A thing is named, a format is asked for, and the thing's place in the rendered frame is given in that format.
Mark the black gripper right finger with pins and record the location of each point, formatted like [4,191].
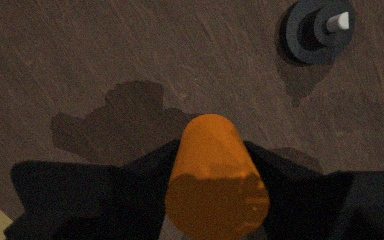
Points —
[306,205]

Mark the orange cylindrical knob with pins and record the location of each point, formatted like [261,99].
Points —
[215,191]

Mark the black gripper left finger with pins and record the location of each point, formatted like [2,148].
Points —
[129,197]

